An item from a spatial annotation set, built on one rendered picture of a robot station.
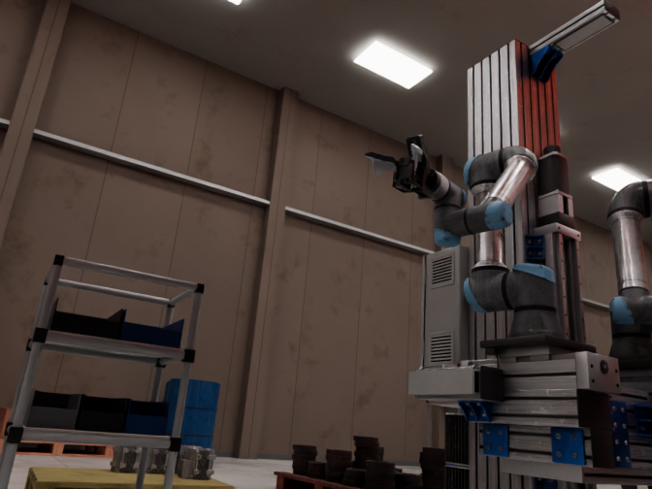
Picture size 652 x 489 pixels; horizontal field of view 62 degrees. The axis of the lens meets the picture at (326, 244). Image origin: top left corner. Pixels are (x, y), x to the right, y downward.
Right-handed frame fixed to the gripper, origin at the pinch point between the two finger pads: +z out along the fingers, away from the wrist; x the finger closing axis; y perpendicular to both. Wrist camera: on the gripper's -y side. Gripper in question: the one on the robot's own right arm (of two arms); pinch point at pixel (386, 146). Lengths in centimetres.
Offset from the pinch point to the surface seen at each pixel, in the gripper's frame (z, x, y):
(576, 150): -985, 332, -477
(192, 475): -131, 239, 142
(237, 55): -342, 670, -437
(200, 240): -352, 669, -107
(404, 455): -774, 518, 185
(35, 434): 32, 89, 90
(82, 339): 25, 91, 61
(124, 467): -99, 273, 145
